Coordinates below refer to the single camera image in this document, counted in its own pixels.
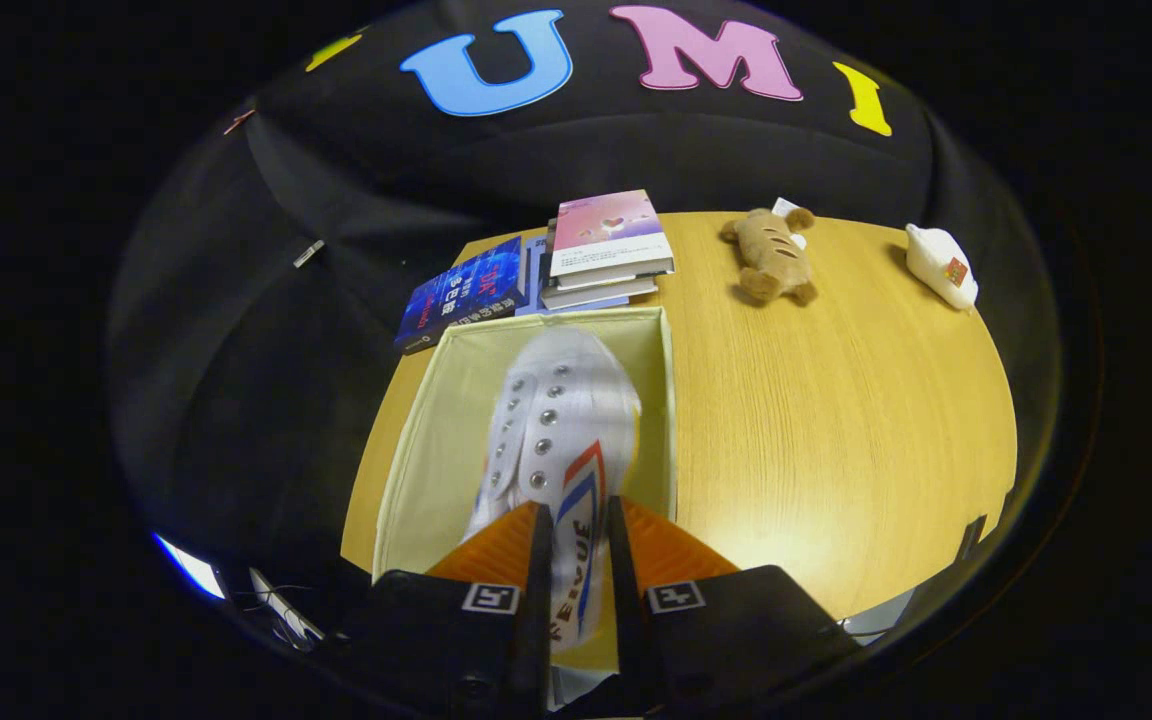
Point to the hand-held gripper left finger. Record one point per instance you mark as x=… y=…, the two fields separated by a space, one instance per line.
x=534 y=620

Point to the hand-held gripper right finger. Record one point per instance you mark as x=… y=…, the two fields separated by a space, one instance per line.
x=628 y=620

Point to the pale blue book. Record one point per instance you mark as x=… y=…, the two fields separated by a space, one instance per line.
x=534 y=285

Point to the black backdrop cloth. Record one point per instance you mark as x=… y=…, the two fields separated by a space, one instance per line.
x=266 y=330

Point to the silver clip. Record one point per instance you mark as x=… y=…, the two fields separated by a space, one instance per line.
x=308 y=252

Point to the fabric storage box with lid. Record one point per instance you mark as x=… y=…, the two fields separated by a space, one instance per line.
x=436 y=440

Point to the pink cover book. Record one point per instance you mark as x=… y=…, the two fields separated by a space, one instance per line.
x=608 y=228

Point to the grey book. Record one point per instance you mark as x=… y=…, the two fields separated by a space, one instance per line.
x=601 y=288

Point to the white canvas shoe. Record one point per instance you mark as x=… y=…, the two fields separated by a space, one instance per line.
x=566 y=420

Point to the grey laptop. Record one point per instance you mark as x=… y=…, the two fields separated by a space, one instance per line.
x=286 y=605

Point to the white plush toy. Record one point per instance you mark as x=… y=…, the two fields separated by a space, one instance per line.
x=941 y=265

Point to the red clip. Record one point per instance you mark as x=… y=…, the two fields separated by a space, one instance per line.
x=238 y=122

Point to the blue cover book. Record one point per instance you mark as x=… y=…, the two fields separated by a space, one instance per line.
x=461 y=292

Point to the lit monitor screen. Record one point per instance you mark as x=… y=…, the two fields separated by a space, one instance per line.
x=188 y=565

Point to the brown bread plush toy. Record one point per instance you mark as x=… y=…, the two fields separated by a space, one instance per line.
x=771 y=255

